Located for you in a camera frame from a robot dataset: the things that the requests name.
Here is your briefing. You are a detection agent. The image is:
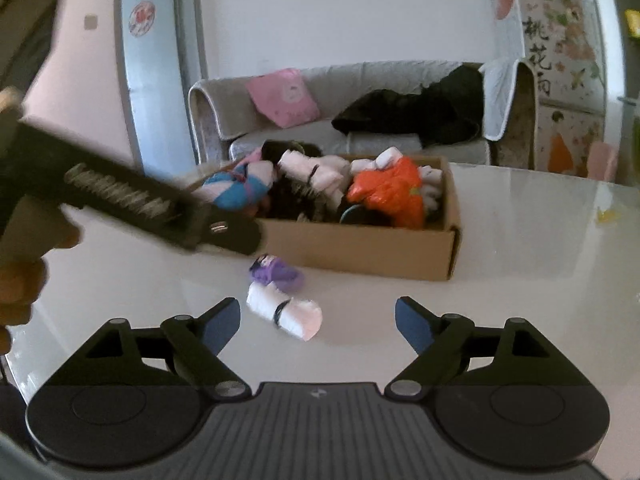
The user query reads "pale blue door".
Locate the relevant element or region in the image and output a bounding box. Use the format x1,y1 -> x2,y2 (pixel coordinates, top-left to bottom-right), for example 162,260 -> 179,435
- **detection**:
120,0 -> 201,173

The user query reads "grey covered sofa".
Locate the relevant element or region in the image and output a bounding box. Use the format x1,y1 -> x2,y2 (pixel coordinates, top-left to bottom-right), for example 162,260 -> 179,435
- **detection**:
187,60 -> 538,168

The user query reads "cardboard box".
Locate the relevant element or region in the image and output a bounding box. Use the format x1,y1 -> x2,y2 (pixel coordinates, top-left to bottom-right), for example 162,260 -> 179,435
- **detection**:
177,154 -> 463,282

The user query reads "blue fuzzy sock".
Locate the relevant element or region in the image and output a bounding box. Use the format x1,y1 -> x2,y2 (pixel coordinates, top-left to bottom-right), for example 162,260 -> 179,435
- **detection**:
192,161 -> 278,211

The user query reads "orange sock bundle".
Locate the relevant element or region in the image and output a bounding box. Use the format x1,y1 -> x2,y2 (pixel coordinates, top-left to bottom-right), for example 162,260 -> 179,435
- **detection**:
346,156 -> 427,228

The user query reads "pale pink sock bundle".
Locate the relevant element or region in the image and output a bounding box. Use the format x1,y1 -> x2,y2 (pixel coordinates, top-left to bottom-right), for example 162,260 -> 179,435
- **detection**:
277,149 -> 351,196

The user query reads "white sock with black band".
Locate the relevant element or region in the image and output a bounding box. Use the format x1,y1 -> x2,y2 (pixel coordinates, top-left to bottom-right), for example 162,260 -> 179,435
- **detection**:
246,282 -> 323,341

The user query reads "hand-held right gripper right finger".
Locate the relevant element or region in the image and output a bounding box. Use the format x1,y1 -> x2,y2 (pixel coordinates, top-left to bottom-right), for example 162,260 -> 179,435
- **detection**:
384,296 -> 593,402

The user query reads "fridge with floral stickers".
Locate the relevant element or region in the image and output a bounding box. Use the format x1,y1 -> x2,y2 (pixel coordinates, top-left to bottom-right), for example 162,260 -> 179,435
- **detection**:
487,0 -> 608,178

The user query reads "black sock with blue band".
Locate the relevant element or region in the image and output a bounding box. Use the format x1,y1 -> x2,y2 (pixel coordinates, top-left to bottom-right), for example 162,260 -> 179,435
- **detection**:
340,204 -> 396,228

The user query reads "white sock with pink band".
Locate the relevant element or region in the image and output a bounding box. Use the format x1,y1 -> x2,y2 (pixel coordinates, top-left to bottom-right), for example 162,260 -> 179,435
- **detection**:
417,167 -> 446,213

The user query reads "white quilted sofa cover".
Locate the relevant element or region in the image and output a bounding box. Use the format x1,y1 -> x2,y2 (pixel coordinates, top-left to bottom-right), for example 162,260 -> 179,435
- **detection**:
479,57 -> 521,142

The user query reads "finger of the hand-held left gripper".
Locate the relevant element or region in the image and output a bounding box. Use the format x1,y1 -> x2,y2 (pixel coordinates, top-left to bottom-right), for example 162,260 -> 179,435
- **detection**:
192,204 -> 266,257

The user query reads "purple sock bundle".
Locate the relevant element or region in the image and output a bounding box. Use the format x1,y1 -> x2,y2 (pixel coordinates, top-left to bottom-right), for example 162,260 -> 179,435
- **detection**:
249,255 -> 305,293

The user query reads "person's left hand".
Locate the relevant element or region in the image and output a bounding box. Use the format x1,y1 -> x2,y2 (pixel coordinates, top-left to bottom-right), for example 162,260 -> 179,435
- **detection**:
0,204 -> 81,356

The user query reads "black sock with red band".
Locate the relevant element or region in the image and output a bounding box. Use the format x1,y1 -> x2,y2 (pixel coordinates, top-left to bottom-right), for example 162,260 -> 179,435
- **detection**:
260,141 -> 351,223

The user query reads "black clothing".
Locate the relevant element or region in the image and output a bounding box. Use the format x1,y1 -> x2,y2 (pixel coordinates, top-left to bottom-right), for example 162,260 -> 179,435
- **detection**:
331,64 -> 485,150

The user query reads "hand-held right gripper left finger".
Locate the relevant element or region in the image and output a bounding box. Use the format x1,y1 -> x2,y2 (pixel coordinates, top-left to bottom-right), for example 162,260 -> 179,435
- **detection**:
47,297 -> 251,401

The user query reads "pink cushion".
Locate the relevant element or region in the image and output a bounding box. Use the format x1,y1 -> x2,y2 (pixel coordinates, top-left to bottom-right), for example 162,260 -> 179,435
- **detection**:
245,68 -> 321,129

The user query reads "red round door decoration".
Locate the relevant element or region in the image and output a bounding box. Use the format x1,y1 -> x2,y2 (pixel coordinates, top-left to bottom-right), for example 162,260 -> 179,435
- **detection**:
128,1 -> 157,38

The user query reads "plain white sock bundle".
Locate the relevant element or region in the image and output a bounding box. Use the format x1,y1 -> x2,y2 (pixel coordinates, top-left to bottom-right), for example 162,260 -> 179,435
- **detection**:
350,147 -> 403,173

